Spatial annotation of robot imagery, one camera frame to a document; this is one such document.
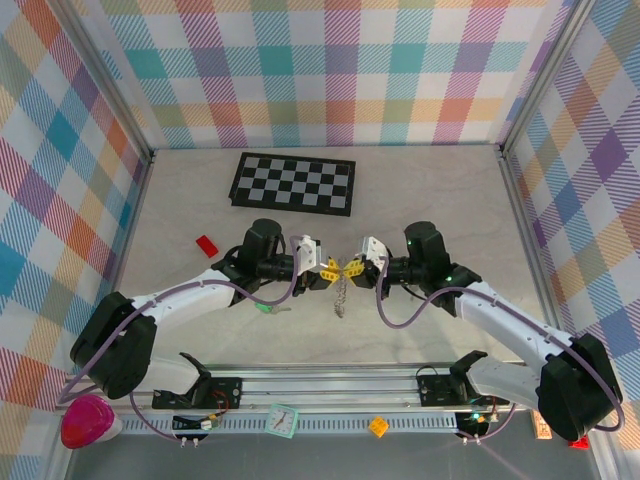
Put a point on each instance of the black grey checkerboard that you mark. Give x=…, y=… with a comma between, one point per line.
x=292, y=184

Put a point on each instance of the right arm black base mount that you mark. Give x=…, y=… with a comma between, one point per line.
x=435, y=390

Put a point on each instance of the teal square clock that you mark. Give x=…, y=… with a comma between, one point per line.
x=281, y=421

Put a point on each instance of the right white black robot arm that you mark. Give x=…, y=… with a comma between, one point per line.
x=510, y=312

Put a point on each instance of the aluminium frame front post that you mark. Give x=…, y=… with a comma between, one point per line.
x=61, y=465
x=605, y=462

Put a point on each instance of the aluminium table side rail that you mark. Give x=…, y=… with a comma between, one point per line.
x=532, y=250
x=131, y=235

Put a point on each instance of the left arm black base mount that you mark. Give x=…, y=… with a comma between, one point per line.
x=225, y=392

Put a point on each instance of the red toy brick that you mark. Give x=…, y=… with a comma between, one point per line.
x=580, y=443

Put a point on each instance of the small red block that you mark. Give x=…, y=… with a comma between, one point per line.
x=207, y=246

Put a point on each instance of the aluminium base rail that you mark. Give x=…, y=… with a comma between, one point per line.
x=325, y=387

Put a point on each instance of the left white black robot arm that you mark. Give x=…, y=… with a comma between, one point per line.
x=190, y=295

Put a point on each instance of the wooden printed block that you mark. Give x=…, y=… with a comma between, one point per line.
x=540, y=430

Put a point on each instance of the black connector bracket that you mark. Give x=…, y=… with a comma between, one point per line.
x=187, y=424
x=470, y=425

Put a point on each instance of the yellow toy brick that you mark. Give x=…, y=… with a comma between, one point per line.
x=378, y=426

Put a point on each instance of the aluminium frame corner post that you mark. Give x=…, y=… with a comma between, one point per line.
x=545, y=75
x=110, y=85

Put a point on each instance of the pink dome toy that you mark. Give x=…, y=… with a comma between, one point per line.
x=85, y=422

